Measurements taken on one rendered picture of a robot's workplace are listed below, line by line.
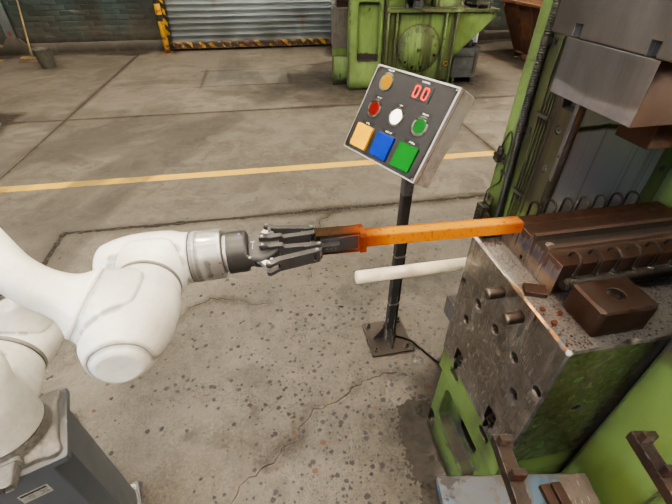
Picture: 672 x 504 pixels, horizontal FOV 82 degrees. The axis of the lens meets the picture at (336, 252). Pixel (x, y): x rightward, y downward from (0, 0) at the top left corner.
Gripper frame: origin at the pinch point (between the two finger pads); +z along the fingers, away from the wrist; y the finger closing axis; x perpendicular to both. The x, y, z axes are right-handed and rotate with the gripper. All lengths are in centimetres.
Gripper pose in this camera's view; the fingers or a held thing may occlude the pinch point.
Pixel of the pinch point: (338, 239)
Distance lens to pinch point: 71.4
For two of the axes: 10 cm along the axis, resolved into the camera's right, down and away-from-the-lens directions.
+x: -0.1, -7.9, -6.2
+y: 1.8, 6.1, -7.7
